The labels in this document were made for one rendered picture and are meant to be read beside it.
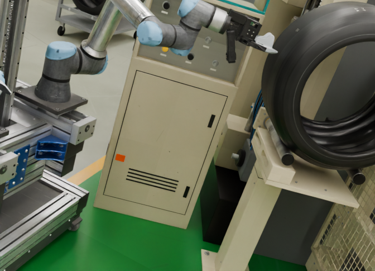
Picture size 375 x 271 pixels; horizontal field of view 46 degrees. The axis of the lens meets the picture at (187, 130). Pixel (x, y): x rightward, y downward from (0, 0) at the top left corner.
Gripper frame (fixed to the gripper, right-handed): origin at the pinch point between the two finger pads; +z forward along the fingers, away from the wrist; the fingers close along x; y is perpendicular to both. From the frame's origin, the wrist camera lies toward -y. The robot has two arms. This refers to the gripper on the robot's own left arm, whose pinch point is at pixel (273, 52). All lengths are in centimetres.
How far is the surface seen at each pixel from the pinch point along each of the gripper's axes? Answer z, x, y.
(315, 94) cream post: 32.6, 26.2, -12.3
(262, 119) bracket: 16.6, 23.8, -30.5
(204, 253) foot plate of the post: 31, 43, -118
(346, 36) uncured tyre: 14.9, -11.9, 15.6
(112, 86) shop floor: -51, 259, -130
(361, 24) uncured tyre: 17.5, -11.2, 20.6
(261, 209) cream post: 39, 26, -72
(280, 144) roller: 18.5, -2.1, -29.1
